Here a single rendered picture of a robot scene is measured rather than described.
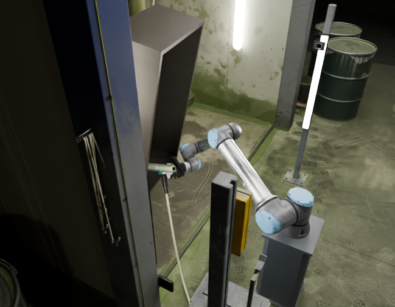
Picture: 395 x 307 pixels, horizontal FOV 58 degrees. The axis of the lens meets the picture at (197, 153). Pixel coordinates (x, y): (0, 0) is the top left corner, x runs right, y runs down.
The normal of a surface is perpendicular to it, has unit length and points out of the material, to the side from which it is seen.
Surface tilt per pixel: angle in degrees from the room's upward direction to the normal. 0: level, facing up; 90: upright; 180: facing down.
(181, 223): 0
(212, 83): 90
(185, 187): 0
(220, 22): 90
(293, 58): 90
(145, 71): 90
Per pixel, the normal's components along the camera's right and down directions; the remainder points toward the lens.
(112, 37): 0.88, 0.29
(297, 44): -0.48, 0.51
